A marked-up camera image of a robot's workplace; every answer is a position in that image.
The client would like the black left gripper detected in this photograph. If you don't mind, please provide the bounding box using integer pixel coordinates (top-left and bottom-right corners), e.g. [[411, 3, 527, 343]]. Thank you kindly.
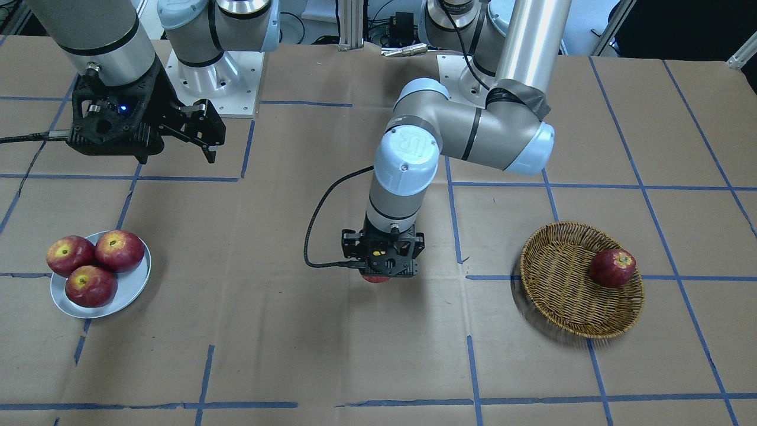
[[341, 222, 425, 278]]

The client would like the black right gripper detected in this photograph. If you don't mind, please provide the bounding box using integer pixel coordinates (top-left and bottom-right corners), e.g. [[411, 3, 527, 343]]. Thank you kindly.
[[66, 59, 227, 164]]

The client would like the red yellow apple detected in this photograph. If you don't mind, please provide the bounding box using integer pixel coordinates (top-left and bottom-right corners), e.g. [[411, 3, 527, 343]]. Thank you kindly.
[[361, 275, 390, 284]]

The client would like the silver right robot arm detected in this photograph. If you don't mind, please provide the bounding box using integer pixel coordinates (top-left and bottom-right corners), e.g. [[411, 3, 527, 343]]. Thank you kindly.
[[28, 1, 279, 164]]

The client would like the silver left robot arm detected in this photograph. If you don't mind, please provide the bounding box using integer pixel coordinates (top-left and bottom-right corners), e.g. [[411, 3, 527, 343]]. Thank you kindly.
[[337, 1, 571, 278]]

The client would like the red apple on plate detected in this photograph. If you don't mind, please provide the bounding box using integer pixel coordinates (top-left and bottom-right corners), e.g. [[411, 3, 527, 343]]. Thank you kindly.
[[95, 230, 145, 273], [46, 235, 95, 277], [64, 265, 118, 308]]

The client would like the light blue plate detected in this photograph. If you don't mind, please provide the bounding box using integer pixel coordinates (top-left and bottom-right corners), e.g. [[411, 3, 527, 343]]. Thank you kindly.
[[50, 231, 151, 319]]

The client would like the dark red apple in basket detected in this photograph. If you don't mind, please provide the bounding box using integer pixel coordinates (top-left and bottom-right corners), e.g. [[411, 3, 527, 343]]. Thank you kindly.
[[589, 248, 636, 289]]

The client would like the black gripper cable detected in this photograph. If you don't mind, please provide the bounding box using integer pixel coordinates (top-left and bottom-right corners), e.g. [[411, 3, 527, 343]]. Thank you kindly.
[[304, 166, 376, 269], [0, 133, 72, 145]]

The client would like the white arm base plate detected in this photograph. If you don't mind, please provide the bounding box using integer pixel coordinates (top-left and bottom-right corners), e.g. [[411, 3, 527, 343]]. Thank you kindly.
[[166, 51, 266, 118], [437, 54, 502, 118]]

